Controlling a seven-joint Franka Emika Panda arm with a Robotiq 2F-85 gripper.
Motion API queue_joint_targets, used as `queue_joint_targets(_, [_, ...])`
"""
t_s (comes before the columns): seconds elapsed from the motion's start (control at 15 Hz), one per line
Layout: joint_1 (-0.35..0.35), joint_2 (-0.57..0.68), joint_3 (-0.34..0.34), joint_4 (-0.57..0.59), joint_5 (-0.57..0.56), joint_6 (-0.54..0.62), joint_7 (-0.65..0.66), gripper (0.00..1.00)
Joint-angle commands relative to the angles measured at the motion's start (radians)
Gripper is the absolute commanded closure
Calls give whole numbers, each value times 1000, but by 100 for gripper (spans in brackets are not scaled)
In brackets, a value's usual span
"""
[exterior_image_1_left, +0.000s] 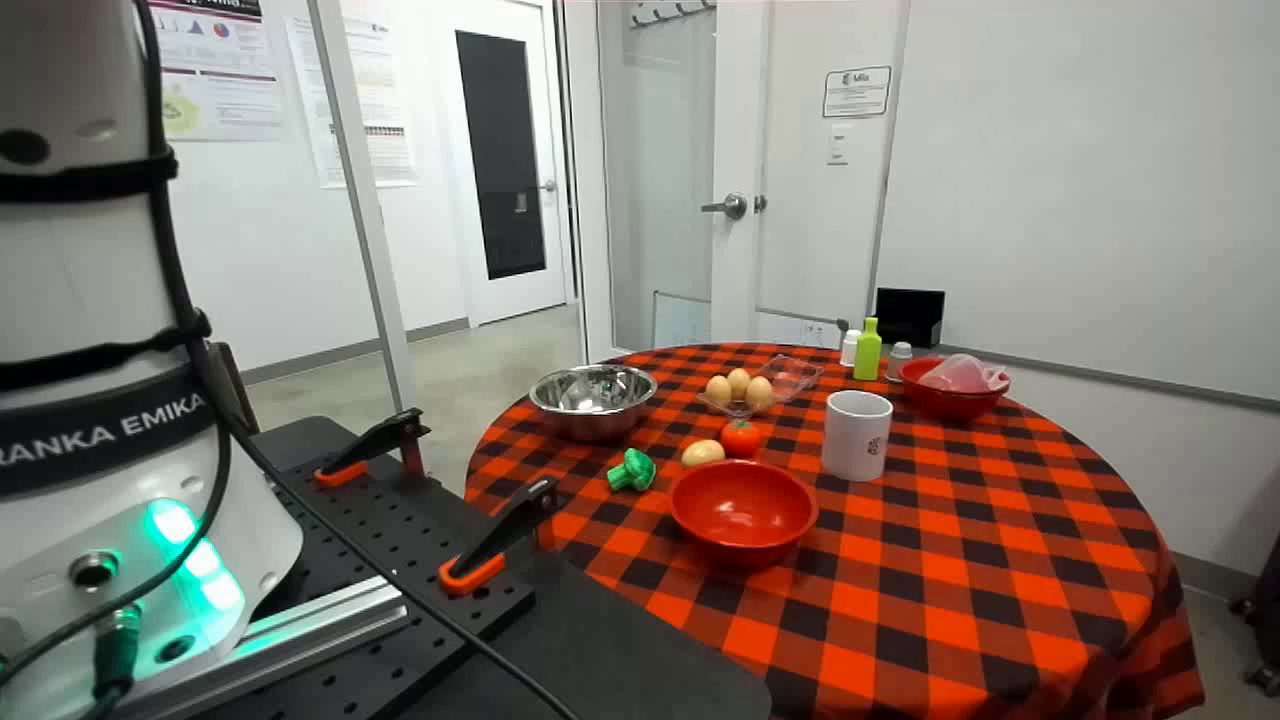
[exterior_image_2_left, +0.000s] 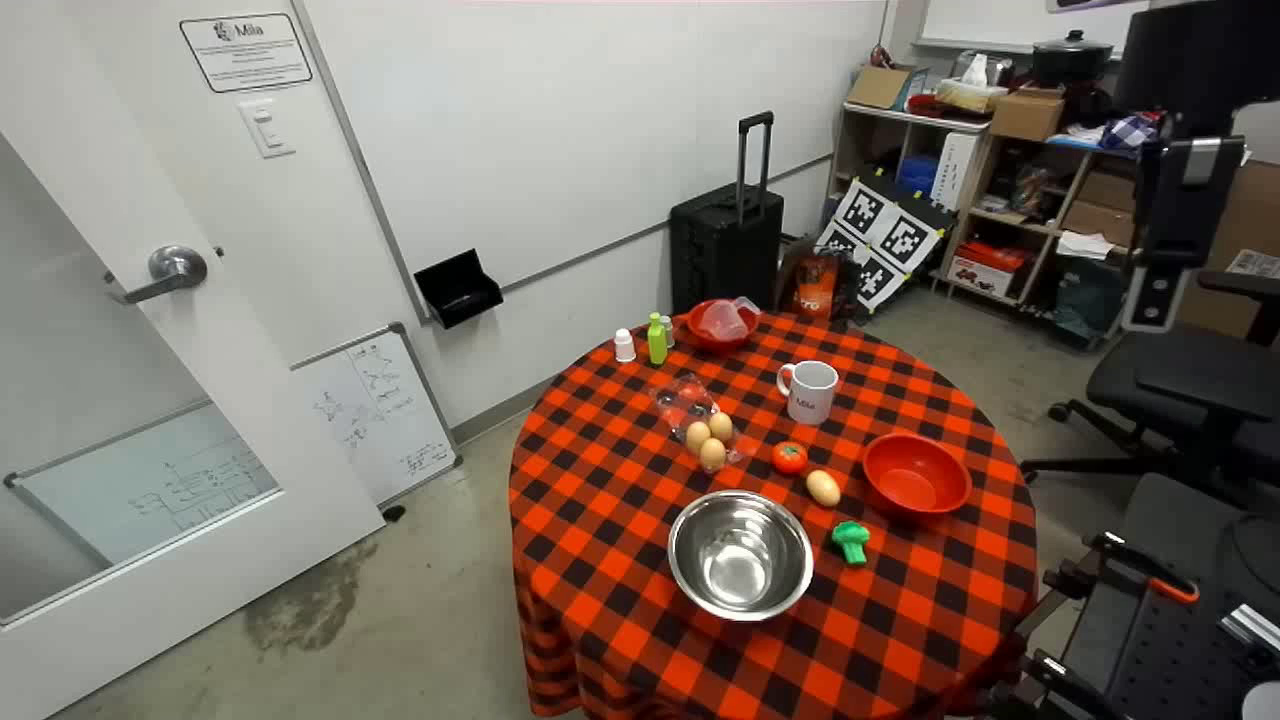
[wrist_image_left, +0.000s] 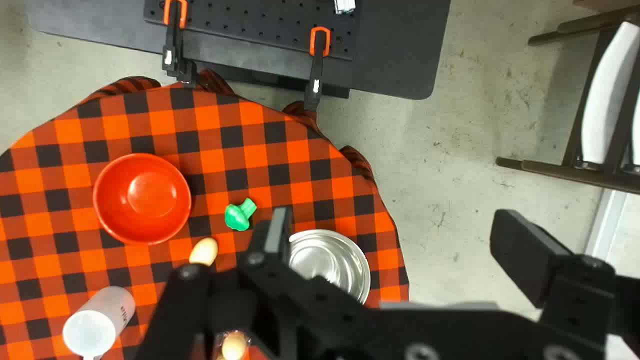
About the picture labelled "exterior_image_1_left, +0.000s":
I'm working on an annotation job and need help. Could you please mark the steel mixing bowl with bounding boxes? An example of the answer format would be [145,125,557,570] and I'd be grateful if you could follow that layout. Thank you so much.
[527,364,654,440]

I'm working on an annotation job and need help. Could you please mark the small red bowl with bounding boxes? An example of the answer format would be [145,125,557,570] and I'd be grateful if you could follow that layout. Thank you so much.
[899,357,1002,426]

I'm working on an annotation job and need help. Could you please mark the wall sign paper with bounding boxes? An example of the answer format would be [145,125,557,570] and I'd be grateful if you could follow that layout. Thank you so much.
[818,64,892,120]

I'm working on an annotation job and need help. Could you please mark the pink cloth in bowl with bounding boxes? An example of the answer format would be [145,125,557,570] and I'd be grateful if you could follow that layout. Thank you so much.
[920,351,1011,392]

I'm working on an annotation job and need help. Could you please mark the small white bottle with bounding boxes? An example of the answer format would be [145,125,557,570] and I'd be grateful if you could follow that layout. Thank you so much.
[841,328,858,370]

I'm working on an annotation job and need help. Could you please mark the black orange clamp far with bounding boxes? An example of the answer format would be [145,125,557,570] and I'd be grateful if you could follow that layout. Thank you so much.
[313,410,429,494]

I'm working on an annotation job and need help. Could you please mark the red tomato-shaped object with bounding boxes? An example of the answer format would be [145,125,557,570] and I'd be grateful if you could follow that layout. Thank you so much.
[719,419,763,462]

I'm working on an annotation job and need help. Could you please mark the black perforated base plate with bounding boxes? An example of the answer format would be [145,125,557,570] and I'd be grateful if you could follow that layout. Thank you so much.
[200,416,773,720]

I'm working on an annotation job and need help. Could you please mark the green toy broccoli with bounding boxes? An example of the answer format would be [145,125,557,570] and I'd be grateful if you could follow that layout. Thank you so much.
[608,448,654,494]

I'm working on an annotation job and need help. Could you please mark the black orange clamp near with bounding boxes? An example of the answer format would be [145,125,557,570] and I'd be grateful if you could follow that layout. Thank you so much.
[435,482,558,595]

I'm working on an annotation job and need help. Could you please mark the beige egg on table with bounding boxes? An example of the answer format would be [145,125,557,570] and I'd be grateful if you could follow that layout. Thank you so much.
[679,440,724,468]

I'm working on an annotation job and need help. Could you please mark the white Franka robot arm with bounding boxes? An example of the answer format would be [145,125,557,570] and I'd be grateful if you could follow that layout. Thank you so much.
[0,0,304,720]

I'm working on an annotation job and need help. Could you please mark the red black checkered tablecloth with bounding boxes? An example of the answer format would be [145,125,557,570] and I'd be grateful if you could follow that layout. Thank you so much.
[462,347,1202,720]

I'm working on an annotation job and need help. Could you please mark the large red bowl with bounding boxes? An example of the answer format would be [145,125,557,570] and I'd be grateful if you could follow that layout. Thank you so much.
[669,462,814,566]

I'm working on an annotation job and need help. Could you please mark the green bottle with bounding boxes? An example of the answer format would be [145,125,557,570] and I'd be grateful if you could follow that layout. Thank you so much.
[851,315,885,383]

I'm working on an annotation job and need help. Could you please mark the black orange clamp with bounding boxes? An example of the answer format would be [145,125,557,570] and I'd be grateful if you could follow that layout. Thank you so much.
[435,482,558,595]
[313,410,429,494]

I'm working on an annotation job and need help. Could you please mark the black wall box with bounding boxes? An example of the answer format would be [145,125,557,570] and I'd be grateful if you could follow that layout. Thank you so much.
[874,287,944,347]

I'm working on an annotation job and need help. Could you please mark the white mug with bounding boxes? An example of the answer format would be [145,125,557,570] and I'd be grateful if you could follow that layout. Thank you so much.
[818,392,892,482]

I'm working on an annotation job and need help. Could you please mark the silver door handle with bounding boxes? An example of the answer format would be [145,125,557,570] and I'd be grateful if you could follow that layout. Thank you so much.
[700,196,747,222]

